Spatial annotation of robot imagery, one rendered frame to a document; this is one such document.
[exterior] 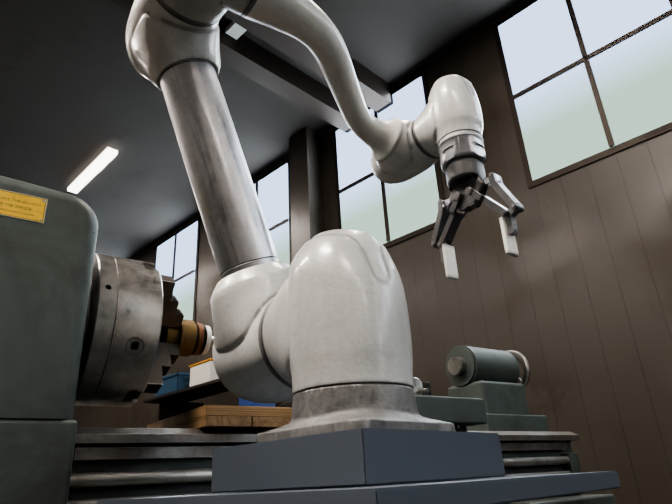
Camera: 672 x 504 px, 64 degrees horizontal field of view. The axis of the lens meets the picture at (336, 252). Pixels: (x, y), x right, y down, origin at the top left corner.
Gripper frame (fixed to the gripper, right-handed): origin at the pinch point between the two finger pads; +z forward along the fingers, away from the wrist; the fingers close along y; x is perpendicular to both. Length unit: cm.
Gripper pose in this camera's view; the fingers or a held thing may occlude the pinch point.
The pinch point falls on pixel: (480, 261)
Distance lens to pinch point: 102.7
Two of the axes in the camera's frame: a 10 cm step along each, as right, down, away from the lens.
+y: 6.1, -3.4, -7.1
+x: 7.9, 2.1, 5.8
